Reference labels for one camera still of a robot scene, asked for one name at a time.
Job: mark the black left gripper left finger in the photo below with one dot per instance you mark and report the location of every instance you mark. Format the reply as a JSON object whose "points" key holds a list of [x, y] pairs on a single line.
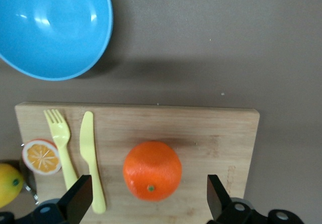
{"points": [[78, 198]]}

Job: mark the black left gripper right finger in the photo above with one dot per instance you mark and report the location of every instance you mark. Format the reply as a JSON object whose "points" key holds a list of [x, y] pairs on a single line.
{"points": [[221, 204]]}

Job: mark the orange fruit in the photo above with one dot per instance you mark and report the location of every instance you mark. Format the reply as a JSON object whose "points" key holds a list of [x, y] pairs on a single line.
{"points": [[151, 168]]}

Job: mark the yellow plastic knife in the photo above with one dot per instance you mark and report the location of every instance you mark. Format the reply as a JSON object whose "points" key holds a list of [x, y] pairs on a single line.
{"points": [[88, 146]]}

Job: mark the toy orange slice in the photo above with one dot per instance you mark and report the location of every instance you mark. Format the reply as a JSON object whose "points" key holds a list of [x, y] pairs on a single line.
{"points": [[41, 157]]}

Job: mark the wooden cutting board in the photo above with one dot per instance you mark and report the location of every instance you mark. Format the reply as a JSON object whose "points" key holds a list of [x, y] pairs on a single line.
{"points": [[201, 146]]}

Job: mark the yellow plastic fork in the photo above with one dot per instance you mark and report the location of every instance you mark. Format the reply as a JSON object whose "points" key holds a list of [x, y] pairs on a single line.
{"points": [[61, 138]]}

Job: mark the yellow lemon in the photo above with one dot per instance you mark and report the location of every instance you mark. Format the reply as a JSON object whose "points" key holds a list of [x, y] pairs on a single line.
{"points": [[8, 183]]}

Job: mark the blue bowl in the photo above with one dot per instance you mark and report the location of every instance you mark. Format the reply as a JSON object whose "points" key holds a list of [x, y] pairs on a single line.
{"points": [[50, 27]]}

